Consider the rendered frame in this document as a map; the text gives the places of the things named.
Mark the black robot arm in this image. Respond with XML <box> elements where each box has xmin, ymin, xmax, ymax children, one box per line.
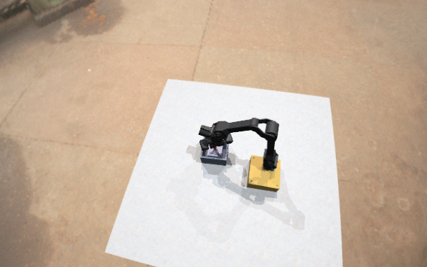
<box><xmin>198</xmin><ymin>118</ymin><xmax>279</xmax><ymax>171</ymax></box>

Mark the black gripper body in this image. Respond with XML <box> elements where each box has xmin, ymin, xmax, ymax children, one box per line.
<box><xmin>200</xmin><ymin>133</ymin><xmax>233</xmax><ymax>151</ymax></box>

